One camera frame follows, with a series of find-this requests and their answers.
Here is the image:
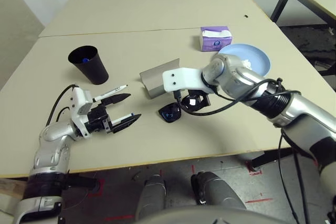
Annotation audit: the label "white marker with black cap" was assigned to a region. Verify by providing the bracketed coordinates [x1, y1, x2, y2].
[92, 84, 129, 102]

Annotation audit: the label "black plastic cup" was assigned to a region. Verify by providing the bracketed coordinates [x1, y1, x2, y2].
[68, 46, 109, 86]

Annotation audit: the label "purple tissue pack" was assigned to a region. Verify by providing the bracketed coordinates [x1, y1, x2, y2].
[198, 26, 233, 52]

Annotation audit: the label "black sunglasses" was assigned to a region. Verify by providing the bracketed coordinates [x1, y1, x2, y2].
[158, 95, 211, 124]

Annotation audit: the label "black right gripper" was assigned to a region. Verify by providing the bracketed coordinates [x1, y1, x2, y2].
[186, 89, 212, 107]

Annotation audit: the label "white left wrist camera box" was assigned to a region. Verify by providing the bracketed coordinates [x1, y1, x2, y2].
[69, 87, 93, 138]

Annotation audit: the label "blue plate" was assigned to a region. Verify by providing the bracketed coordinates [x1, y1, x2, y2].
[217, 43, 271, 77]

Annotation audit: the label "grey robot right leg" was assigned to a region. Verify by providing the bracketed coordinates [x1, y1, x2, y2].
[191, 171, 247, 210]

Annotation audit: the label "grey robot torso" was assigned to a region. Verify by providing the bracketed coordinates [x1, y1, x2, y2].
[136, 205, 297, 224]

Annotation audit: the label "black table frame foot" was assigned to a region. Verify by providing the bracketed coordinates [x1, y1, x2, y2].
[62, 175, 99, 190]
[250, 150, 292, 171]

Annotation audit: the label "grey robot left leg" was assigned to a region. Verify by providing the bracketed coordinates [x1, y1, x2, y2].
[135, 174, 167, 219]

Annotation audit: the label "white marker with blue cap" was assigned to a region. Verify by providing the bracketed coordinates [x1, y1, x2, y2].
[111, 113, 135, 126]

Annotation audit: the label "grey glasses case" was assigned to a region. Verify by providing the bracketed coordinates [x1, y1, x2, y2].
[139, 58, 182, 100]

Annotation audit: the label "grey robot leg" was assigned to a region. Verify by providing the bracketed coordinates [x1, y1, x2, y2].
[135, 174, 167, 219]
[191, 171, 247, 210]

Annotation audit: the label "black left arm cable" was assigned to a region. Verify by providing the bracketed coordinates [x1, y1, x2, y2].
[46, 84, 79, 127]

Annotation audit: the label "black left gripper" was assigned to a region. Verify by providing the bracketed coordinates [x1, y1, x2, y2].
[87, 93, 142, 135]

